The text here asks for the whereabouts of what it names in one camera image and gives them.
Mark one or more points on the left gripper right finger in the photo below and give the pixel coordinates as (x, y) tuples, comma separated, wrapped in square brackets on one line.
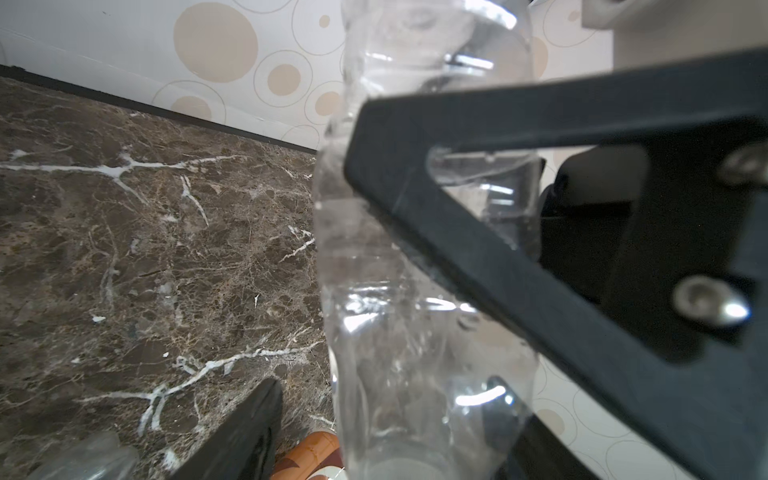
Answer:
[(539, 455)]

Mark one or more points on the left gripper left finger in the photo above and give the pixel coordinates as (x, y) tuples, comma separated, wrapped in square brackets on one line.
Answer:
[(244, 445)]

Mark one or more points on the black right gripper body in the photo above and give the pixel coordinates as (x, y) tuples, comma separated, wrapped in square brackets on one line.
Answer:
[(586, 223)]

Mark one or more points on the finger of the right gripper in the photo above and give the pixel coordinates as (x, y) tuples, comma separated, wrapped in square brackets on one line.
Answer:
[(651, 291)]

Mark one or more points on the crushed clear bottle white cap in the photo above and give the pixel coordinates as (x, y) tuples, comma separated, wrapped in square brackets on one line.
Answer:
[(424, 385)]

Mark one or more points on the blue label water bottle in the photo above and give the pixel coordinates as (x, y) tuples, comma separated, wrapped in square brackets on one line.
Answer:
[(100, 456)]

